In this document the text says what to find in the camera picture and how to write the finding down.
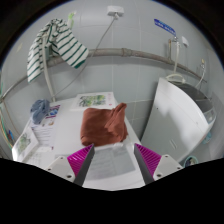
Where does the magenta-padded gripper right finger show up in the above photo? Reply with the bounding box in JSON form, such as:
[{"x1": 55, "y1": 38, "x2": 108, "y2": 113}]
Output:
[{"x1": 132, "y1": 143, "x2": 183, "y2": 186}]

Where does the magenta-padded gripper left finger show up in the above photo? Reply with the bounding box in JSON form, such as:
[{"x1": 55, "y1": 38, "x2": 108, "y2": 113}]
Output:
[{"x1": 44, "y1": 143, "x2": 96, "y2": 187}]

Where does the brown towel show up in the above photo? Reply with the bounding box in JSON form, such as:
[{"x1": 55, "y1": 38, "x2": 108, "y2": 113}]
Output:
[{"x1": 79, "y1": 102, "x2": 129, "y2": 148}]

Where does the white printed paper sheet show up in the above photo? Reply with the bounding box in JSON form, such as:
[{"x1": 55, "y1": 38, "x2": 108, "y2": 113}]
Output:
[{"x1": 23, "y1": 148, "x2": 64, "y2": 169}]

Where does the white washing machine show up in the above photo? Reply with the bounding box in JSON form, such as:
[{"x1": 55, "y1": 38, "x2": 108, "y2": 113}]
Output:
[{"x1": 140, "y1": 77, "x2": 217, "y2": 163}]

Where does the colourful printed leaflet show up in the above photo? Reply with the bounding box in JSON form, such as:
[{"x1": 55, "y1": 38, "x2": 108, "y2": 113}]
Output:
[{"x1": 30, "y1": 104, "x2": 62, "y2": 150}]

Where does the landscape print board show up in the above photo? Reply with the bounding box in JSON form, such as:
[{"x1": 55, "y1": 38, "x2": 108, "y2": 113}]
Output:
[
  {"x1": 11, "y1": 128, "x2": 40, "y2": 163},
  {"x1": 69, "y1": 92, "x2": 117, "y2": 112}
]

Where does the blue-grey crumpled cloth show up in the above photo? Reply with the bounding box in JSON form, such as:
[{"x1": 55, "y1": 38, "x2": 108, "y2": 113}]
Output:
[{"x1": 29, "y1": 98, "x2": 51, "y2": 125}]

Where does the white upright pipe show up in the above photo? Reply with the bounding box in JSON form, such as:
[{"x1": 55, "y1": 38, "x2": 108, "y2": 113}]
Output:
[{"x1": 41, "y1": 33, "x2": 57, "y2": 103}]

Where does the green-striped white garment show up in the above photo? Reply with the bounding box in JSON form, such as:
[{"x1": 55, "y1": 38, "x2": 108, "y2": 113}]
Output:
[{"x1": 26, "y1": 18, "x2": 90, "y2": 83}]

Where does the metal wall tap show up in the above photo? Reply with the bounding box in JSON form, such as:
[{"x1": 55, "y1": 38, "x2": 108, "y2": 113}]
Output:
[{"x1": 167, "y1": 35, "x2": 183, "y2": 76}]

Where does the grey wall pipe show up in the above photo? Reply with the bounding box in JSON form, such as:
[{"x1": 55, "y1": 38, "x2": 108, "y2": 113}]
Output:
[{"x1": 0, "y1": 47, "x2": 208, "y2": 104}]

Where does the white socket cable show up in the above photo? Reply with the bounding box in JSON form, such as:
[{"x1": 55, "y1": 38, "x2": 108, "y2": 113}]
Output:
[{"x1": 51, "y1": 14, "x2": 118, "y2": 99}]

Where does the blue wall sign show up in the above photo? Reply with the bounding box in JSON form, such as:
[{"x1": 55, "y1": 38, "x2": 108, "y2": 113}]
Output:
[{"x1": 153, "y1": 18, "x2": 177, "y2": 37}]

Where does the white wall socket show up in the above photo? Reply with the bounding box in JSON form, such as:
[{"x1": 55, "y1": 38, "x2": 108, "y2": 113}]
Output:
[{"x1": 106, "y1": 5, "x2": 125, "y2": 18}]

